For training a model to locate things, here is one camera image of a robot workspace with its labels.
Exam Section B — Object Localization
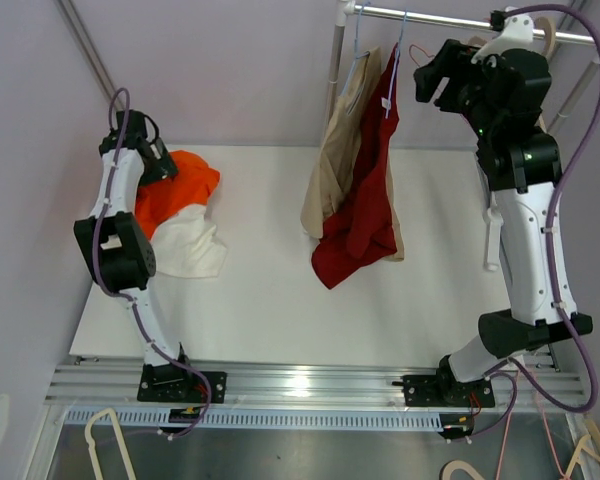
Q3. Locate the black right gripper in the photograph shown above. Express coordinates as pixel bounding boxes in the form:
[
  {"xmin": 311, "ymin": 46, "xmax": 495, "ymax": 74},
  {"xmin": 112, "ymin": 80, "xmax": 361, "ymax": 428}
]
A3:
[{"xmin": 414, "ymin": 40, "xmax": 498, "ymax": 139}]

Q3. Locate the orange t-shirt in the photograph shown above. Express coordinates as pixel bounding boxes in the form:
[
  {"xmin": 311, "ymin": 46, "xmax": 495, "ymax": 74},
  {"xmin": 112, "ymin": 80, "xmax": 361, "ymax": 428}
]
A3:
[{"xmin": 135, "ymin": 150, "xmax": 221, "ymax": 239}]

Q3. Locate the pink wire hanger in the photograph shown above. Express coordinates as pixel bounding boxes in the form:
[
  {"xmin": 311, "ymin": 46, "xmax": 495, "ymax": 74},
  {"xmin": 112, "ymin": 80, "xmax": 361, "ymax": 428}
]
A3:
[{"xmin": 408, "ymin": 43, "xmax": 434, "ymax": 67}]

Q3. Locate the beige plastic hanger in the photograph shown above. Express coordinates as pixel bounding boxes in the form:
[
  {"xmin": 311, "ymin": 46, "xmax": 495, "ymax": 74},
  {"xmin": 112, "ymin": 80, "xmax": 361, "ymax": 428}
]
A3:
[{"xmin": 467, "ymin": 14, "xmax": 557, "ymax": 60}]

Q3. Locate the white t-shirt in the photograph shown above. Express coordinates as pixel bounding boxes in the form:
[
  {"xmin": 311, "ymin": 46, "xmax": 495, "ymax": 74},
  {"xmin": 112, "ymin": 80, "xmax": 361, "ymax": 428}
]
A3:
[{"xmin": 151, "ymin": 204, "xmax": 228, "ymax": 279}]

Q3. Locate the dark red t-shirt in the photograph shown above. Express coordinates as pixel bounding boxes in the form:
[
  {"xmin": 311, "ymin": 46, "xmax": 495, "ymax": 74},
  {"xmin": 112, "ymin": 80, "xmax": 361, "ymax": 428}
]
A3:
[{"xmin": 311, "ymin": 42, "xmax": 401, "ymax": 290}]

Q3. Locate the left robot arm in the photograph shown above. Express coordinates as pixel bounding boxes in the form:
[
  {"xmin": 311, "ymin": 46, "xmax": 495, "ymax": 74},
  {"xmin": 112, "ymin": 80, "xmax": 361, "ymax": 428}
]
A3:
[{"xmin": 73, "ymin": 110, "xmax": 196, "ymax": 401}]

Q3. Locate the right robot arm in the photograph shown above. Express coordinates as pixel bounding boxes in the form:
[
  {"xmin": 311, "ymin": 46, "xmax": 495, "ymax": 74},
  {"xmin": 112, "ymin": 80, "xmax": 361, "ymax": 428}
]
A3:
[{"xmin": 414, "ymin": 39, "xmax": 593, "ymax": 405}]

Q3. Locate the beige t-shirt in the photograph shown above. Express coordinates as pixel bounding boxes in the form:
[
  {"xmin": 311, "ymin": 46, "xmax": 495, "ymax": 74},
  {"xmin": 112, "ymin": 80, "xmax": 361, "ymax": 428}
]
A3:
[{"xmin": 300, "ymin": 47, "xmax": 399, "ymax": 250}]

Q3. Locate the beige hanger on floor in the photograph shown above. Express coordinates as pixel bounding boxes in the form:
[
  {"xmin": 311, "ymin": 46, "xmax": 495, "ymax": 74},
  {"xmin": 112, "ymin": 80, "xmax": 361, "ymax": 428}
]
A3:
[{"xmin": 83, "ymin": 407, "xmax": 138, "ymax": 480}]

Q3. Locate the pink hanger on floor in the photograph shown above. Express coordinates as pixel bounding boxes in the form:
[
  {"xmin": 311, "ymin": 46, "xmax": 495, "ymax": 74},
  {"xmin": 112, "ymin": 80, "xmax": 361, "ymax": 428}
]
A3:
[{"xmin": 490, "ymin": 367, "xmax": 569, "ymax": 479}]

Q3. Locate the beige hanger bottom right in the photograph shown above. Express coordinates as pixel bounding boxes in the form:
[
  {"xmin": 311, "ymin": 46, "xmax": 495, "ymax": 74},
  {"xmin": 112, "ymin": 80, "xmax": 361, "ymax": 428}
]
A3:
[{"xmin": 439, "ymin": 417, "xmax": 600, "ymax": 480}]

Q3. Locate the silver clothes rack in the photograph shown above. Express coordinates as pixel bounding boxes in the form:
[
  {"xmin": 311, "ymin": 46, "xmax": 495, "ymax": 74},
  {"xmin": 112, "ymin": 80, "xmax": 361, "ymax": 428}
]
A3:
[{"xmin": 304, "ymin": 0, "xmax": 600, "ymax": 272}]

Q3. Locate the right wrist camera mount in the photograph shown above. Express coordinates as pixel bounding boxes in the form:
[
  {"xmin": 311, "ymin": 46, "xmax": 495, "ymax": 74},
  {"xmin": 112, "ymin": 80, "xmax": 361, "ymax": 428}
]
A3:
[{"xmin": 471, "ymin": 10, "xmax": 534, "ymax": 64}]

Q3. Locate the white slotted cable duct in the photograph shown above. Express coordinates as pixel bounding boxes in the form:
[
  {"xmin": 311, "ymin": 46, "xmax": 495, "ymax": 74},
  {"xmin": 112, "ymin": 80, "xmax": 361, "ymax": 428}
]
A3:
[{"xmin": 67, "ymin": 408, "xmax": 446, "ymax": 431}]

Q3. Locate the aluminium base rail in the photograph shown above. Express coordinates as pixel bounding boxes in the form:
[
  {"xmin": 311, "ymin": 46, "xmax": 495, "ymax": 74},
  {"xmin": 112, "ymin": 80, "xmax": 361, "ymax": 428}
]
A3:
[{"xmin": 44, "ymin": 358, "xmax": 589, "ymax": 414}]

